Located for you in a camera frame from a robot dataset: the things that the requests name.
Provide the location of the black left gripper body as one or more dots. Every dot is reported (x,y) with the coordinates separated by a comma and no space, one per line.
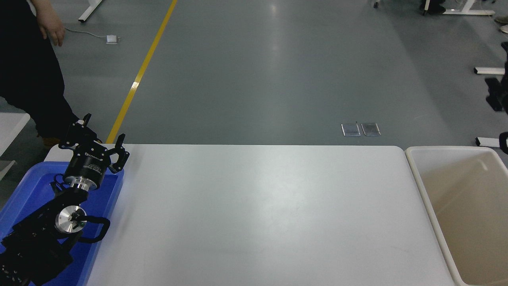
(87,165)

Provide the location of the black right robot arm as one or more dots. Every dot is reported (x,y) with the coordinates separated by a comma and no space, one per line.
(498,93)

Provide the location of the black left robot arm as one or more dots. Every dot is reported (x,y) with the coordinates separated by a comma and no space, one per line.
(39,238)

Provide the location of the person's forearm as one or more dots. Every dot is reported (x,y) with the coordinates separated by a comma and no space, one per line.
(39,4)

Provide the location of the person's hand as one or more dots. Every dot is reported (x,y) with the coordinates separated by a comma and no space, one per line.
(51,28)

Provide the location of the white side table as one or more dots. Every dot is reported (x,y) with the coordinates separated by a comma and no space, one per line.
(10,127)

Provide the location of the blue plastic tray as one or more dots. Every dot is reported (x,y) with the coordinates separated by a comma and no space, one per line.
(27,190)

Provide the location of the white power adapter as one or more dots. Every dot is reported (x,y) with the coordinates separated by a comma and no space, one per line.
(111,39)

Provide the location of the white desk leg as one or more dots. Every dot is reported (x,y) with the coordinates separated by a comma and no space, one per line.
(89,11)

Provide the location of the metal floor plate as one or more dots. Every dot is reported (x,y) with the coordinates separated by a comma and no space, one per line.
(351,130)
(371,130)

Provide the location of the white-framed wheeled chair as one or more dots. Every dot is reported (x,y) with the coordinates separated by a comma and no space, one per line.
(425,4)

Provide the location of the seated person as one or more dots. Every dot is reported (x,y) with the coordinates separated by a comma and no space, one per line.
(434,7)

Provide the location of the large pale bin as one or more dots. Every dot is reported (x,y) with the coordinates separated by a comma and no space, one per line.
(468,222)

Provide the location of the white desk foot bar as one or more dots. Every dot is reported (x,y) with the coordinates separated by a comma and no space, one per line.
(488,142)
(488,70)

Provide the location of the tan shoe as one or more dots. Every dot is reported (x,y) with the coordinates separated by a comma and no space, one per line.
(503,18)

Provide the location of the white desk frame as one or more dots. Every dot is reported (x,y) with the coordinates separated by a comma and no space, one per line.
(468,10)

